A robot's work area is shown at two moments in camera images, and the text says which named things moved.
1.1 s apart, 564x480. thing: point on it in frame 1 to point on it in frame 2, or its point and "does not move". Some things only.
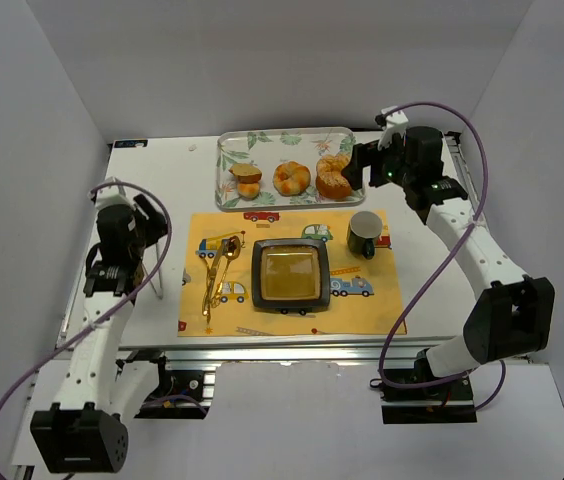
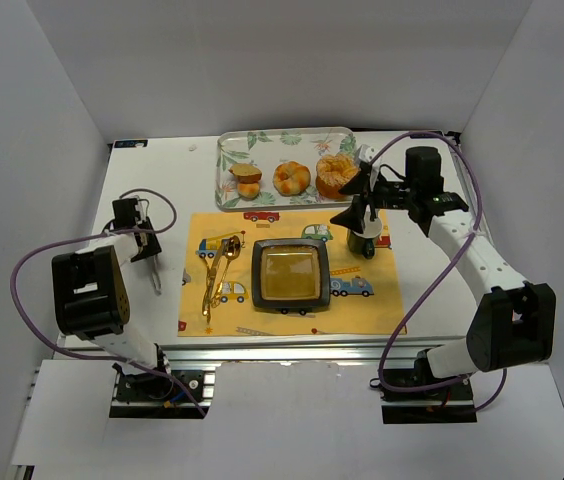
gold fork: (205, 308) does not move
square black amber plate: (291, 275) does not move
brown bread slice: (246, 173) does not move
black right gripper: (371, 163) to (367, 195)
